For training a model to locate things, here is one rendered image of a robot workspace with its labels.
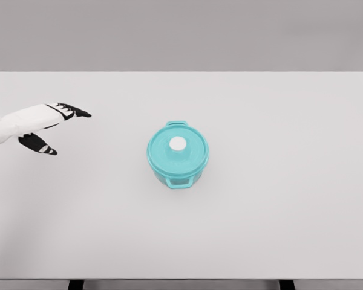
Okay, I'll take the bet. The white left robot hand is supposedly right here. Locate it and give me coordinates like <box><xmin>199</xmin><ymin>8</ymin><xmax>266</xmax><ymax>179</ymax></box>
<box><xmin>6</xmin><ymin>102</ymin><xmax>92</xmax><ymax>156</ymax></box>

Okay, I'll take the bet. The turquoise lid with white knob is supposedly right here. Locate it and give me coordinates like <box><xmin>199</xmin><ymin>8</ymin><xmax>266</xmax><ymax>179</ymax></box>
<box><xmin>146</xmin><ymin>123</ymin><xmax>210</xmax><ymax>178</ymax></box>

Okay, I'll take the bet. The turquoise pot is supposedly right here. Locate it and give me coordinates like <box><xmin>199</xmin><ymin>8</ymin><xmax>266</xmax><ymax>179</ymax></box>
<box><xmin>148</xmin><ymin>121</ymin><xmax>209</xmax><ymax>190</ymax></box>

